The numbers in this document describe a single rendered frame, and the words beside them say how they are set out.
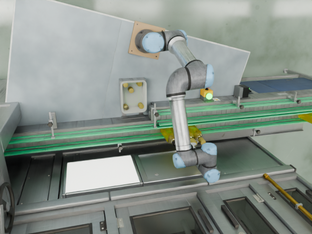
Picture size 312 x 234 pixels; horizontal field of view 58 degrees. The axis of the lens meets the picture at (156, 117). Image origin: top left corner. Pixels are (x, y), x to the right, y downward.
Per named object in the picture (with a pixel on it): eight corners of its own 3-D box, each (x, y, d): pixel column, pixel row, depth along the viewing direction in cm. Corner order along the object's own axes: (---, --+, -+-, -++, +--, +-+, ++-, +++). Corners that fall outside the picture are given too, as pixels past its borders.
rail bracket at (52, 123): (51, 127, 186) (48, 142, 166) (48, 103, 180) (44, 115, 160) (59, 126, 187) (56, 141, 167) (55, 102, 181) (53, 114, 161)
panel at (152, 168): (65, 165, 177) (62, 199, 147) (64, 161, 176) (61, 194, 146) (198, 149, 198) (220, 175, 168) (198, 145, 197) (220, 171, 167)
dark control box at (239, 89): (232, 94, 216) (238, 98, 208) (234, 84, 213) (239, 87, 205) (242, 94, 218) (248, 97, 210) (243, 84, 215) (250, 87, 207)
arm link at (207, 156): (198, 151, 134) (198, 171, 138) (220, 147, 136) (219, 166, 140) (192, 144, 141) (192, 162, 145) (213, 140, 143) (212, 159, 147)
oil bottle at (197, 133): (183, 129, 201) (194, 142, 182) (184, 121, 199) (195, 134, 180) (191, 128, 202) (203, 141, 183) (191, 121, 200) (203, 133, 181)
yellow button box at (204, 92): (199, 97, 210) (203, 100, 203) (200, 87, 207) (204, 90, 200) (208, 96, 211) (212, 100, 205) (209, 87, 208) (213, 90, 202)
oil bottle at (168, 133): (159, 131, 197) (168, 145, 178) (160, 124, 195) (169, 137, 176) (167, 131, 198) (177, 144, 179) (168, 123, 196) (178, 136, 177)
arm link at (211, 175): (221, 168, 139) (220, 182, 142) (211, 157, 149) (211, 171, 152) (206, 171, 137) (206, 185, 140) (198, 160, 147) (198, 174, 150)
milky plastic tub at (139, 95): (120, 109, 197) (121, 113, 189) (118, 78, 189) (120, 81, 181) (144, 107, 201) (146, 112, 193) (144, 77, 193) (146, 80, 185)
